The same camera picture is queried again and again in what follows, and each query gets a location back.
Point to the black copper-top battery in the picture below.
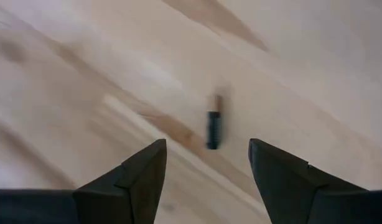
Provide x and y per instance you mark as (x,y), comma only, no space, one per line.
(214,127)

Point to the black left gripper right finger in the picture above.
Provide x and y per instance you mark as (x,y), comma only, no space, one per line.
(287,193)

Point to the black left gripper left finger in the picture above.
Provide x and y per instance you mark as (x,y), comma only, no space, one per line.
(138,193)

